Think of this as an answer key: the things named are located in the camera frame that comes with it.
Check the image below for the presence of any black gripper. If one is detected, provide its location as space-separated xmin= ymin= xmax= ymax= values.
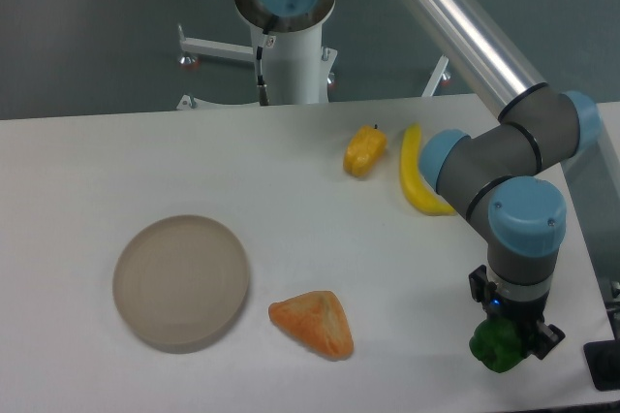
xmin=468 ymin=265 xmax=565 ymax=360

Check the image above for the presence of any green pepper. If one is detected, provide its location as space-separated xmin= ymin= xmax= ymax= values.
xmin=469 ymin=318 xmax=525 ymax=373

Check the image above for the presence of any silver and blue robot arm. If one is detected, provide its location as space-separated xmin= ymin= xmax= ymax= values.
xmin=235 ymin=0 xmax=602 ymax=365

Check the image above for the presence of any yellow pepper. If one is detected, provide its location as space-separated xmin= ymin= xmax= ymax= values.
xmin=343 ymin=125 xmax=388 ymax=178

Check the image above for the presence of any beige round plate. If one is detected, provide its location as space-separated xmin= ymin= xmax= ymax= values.
xmin=112 ymin=215 xmax=250 ymax=354

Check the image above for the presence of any black device at table edge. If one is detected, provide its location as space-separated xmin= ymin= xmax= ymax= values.
xmin=582 ymin=280 xmax=620 ymax=392

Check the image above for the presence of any yellow banana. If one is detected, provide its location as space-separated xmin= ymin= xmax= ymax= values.
xmin=399 ymin=124 xmax=456 ymax=216

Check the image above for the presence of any orange triangular bread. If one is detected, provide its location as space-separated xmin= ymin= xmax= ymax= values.
xmin=268 ymin=290 xmax=355 ymax=360

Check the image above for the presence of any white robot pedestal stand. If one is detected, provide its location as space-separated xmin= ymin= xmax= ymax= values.
xmin=178 ymin=0 xmax=451 ymax=110

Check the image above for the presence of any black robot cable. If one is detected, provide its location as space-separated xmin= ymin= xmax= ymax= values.
xmin=254 ymin=15 xmax=279 ymax=107

